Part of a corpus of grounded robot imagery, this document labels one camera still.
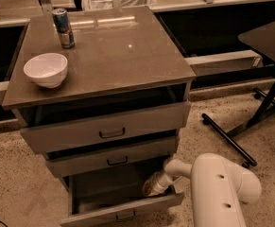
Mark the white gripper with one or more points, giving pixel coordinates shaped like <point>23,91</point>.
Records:
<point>159,186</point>

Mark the grey bottom drawer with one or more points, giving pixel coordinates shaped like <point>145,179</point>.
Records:
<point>115,194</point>

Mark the grey drawer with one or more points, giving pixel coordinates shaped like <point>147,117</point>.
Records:
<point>117,156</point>
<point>105,128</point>
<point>115,194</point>

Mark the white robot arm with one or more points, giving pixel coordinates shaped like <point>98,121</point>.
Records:
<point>218,188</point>

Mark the grey middle drawer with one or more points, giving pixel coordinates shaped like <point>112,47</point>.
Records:
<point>117,156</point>

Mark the grey drawer cabinet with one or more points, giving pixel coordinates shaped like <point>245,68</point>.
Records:
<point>123,60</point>

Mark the grey top drawer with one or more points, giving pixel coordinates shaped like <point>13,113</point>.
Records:
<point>105,128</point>

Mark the white ceramic bowl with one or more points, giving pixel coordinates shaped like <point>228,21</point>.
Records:
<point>47,70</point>

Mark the black side table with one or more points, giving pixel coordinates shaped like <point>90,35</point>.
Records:
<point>261,40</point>

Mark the blue silver drink can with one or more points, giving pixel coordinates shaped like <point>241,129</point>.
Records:
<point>63,27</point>

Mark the white wire basket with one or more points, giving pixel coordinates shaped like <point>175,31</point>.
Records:
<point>109,4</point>

